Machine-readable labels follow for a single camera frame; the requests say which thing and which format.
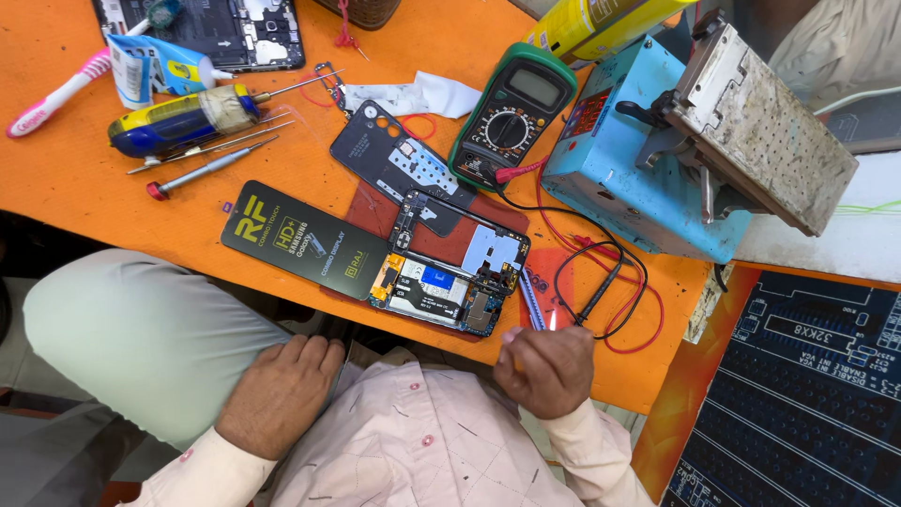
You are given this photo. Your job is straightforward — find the person's right hand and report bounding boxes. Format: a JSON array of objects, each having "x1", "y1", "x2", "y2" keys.
[{"x1": 493, "y1": 324, "x2": 596, "y2": 422}]

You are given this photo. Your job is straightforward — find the person's left hand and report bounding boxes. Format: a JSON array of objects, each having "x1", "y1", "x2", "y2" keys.
[{"x1": 215, "y1": 334, "x2": 347, "y2": 463}]

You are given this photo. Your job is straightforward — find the black phone display pack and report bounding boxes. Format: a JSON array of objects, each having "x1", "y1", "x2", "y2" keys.
[{"x1": 220, "y1": 179, "x2": 390, "y2": 302}]

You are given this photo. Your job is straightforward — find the person's pink shirt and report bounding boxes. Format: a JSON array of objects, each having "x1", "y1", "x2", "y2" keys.
[{"x1": 116, "y1": 341, "x2": 659, "y2": 507}]

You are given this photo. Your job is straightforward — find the person's light green trouser leg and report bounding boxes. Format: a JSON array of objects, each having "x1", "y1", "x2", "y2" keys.
[{"x1": 23, "y1": 248, "x2": 353, "y2": 453}]

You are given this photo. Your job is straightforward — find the red-capped precision screwdriver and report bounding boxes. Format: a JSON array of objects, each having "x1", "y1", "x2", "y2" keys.
[{"x1": 145, "y1": 134, "x2": 281, "y2": 202}]

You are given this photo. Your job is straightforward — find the black phone back cover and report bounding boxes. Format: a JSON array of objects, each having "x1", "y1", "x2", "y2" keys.
[{"x1": 328, "y1": 99, "x2": 479, "y2": 239}]

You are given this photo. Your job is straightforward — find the silver tweezers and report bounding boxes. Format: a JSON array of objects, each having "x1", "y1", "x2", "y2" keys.
[{"x1": 126, "y1": 113, "x2": 297, "y2": 176}]

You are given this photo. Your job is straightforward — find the red rubber band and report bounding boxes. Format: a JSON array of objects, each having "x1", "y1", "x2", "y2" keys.
[{"x1": 400, "y1": 113, "x2": 438, "y2": 141}]

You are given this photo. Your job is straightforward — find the blue yellow taped screwdriver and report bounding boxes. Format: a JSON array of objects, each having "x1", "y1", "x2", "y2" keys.
[{"x1": 107, "y1": 68, "x2": 346, "y2": 160}]

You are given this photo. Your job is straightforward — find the white crumpled tissue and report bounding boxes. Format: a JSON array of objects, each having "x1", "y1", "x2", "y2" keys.
[{"x1": 342, "y1": 69, "x2": 484, "y2": 120}]

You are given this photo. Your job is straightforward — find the black multimeter probe lead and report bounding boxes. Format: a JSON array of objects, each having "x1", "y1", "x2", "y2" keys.
[{"x1": 479, "y1": 163, "x2": 650, "y2": 341}]

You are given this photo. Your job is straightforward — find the green digital multimeter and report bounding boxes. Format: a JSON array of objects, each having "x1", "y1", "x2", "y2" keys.
[{"x1": 447, "y1": 41, "x2": 579, "y2": 193}]

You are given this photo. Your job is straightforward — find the blue white glue tube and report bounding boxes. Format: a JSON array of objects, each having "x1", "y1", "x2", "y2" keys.
[{"x1": 106, "y1": 33, "x2": 237, "y2": 111}]

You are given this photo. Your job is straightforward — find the opened black phone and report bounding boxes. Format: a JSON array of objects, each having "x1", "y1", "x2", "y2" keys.
[{"x1": 91, "y1": 0, "x2": 307, "y2": 73}]

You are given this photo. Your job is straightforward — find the brown woven basket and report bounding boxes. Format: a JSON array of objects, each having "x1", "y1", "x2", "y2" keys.
[{"x1": 313, "y1": 0, "x2": 403, "y2": 31}]

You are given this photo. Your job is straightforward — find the red multimeter probe lead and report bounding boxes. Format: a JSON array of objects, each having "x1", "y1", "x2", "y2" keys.
[{"x1": 495, "y1": 156, "x2": 667, "y2": 355}]

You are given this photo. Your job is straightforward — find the pink white toothbrush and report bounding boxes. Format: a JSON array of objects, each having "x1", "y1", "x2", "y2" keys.
[{"x1": 6, "y1": 0, "x2": 182, "y2": 139}]

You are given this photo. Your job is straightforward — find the blue screen separator machine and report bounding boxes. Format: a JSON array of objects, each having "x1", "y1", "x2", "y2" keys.
[{"x1": 540, "y1": 10, "x2": 860, "y2": 266}]

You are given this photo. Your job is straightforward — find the yellow spray can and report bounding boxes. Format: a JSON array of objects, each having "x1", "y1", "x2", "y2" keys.
[{"x1": 521, "y1": 0, "x2": 699, "y2": 69}]

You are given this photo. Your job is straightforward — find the blue circuit print mat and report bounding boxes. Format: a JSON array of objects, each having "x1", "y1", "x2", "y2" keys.
[{"x1": 660, "y1": 270, "x2": 901, "y2": 507}]

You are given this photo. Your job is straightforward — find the disassembled phone frame with boards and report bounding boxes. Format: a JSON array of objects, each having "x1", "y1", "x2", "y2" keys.
[{"x1": 367, "y1": 188, "x2": 532, "y2": 338}]

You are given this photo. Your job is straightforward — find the red-handled thin pick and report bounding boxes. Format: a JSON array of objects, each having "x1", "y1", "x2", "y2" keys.
[{"x1": 334, "y1": 0, "x2": 371, "y2": 62}]

